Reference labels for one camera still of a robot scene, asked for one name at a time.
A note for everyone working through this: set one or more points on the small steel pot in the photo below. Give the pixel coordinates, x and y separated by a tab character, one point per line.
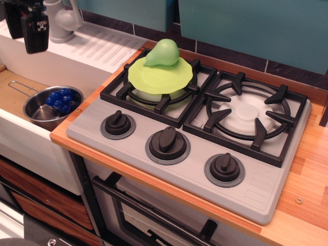
48	107

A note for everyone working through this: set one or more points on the light green plate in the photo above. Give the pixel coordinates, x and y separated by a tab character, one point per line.
160	79

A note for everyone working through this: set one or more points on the black middle stove knob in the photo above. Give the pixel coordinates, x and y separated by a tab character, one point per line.
168	147

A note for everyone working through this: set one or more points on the wooden drawer unit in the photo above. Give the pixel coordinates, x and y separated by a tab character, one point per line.
48	203

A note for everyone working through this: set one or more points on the toy oven door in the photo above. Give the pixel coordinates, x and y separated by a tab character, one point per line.
183	215

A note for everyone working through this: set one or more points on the black left stove knob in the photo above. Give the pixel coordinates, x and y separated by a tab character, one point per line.
118	126

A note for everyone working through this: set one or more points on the blue toy blueberry cluster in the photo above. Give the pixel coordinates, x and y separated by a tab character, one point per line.
61	101

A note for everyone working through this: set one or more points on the black right burner grate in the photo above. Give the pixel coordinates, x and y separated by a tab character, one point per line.
249	117

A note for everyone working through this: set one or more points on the black left burner grate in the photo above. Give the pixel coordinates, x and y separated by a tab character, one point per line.
171	109

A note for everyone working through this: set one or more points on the black oven door handle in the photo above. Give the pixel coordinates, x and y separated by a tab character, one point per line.
120	197

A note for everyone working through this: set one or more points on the grey toy faucet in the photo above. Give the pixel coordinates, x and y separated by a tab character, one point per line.
62	22

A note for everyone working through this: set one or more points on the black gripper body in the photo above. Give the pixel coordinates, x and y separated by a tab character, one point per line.
36	8

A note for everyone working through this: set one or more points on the white toy sink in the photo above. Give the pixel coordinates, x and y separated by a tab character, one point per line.
84	62

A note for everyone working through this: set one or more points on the black right stove knob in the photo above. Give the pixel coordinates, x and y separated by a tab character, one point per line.
224	170

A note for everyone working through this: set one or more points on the grey toy stove top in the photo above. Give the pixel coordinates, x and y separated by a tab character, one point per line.
255	197

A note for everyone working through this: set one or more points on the green toy pear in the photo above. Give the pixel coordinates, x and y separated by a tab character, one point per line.
165	53

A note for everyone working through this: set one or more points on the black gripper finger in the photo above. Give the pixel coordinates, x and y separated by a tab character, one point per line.
13	19
35	27

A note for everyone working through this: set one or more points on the black burner grate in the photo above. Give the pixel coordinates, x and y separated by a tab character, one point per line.
171	109
249	117

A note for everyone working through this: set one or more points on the black stove knob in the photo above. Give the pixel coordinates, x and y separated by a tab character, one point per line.
118	126
168	147
224	170

